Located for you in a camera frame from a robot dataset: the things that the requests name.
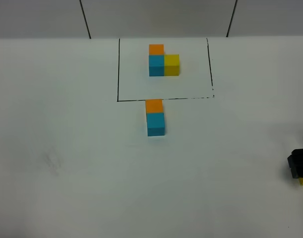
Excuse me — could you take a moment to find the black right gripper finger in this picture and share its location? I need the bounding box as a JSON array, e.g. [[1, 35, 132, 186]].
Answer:
[[287, 149, 303, 179]]

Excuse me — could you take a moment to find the template blue cube block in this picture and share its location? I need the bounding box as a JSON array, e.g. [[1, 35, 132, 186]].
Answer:
[[149, 55, 164, 76]]

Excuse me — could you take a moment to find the template yellow cube block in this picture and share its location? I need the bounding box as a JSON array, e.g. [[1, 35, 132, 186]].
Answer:
[[164, 55, 180, 76]]

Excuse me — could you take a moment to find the template orange cube block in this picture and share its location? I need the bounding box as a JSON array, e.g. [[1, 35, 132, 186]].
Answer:
[[149, 44, 164, 55]]

